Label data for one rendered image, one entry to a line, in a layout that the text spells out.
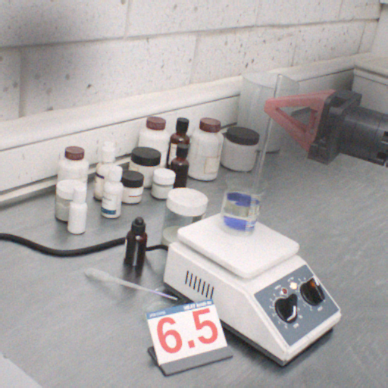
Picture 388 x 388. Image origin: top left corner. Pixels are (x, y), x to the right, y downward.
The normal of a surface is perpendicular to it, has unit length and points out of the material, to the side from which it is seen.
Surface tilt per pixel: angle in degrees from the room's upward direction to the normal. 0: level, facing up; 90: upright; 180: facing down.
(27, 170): 90
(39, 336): 0
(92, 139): 90
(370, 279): 0
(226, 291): 90
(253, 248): 0
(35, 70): 90
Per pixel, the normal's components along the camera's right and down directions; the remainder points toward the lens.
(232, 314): -0.66, 0.22
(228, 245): 0.16, -0.89
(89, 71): 0.78, 0.37
